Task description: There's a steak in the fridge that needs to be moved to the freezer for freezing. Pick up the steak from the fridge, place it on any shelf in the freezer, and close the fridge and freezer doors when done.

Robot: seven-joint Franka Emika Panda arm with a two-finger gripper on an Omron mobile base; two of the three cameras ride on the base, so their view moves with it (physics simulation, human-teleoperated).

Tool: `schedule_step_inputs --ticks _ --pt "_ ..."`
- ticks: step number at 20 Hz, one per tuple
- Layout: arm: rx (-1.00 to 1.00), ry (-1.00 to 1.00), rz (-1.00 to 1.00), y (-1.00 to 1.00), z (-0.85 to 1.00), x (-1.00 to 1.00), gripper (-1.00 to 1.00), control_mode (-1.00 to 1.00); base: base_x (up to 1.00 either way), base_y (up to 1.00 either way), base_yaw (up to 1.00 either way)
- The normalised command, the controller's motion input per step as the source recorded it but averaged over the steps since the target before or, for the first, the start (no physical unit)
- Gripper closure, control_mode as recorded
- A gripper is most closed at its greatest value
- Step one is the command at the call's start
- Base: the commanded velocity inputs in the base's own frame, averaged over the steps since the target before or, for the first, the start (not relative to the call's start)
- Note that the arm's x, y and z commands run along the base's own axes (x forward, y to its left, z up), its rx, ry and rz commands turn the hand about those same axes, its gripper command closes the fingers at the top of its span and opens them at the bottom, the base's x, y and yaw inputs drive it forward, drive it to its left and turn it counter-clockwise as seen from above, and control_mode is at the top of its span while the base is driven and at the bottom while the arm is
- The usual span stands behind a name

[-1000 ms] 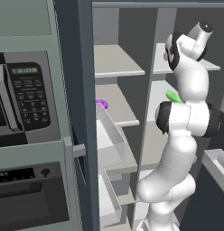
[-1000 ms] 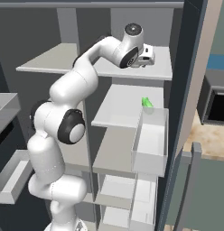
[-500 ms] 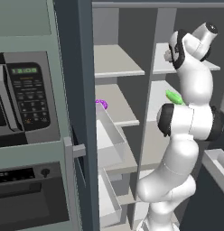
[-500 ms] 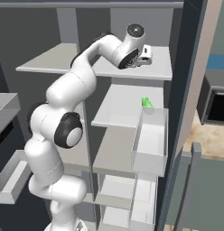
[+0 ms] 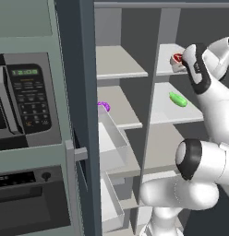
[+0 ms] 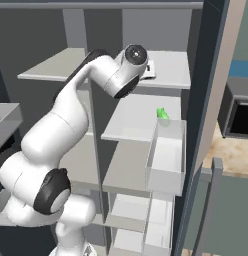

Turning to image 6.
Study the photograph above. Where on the white fridge shelf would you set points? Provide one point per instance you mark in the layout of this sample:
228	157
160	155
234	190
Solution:
172	71
136	116

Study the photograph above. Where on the small green vegetable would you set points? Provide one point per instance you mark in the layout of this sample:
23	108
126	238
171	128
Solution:
162	113

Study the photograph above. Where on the grey fridge shelf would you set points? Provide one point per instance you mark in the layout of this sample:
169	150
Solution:
129	166

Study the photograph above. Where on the dark blue fridge door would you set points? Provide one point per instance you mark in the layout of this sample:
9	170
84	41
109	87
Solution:
209	83

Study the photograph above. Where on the clear fridge bin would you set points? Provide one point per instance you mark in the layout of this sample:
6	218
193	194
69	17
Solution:
167	156

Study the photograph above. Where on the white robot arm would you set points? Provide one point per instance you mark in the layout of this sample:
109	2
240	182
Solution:
59	133

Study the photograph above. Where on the grey freezer shelf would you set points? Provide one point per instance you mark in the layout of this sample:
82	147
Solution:
52	66

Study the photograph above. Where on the black oven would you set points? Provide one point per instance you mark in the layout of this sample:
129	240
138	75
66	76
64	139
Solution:
239	113

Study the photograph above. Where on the clear fridge drawer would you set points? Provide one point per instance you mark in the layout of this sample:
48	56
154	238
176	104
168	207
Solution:
142	220

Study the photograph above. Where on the grey side-by-side fridge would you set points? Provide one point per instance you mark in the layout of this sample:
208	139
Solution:
156	30

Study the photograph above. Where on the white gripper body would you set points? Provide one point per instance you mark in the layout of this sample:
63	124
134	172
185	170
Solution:
151	76

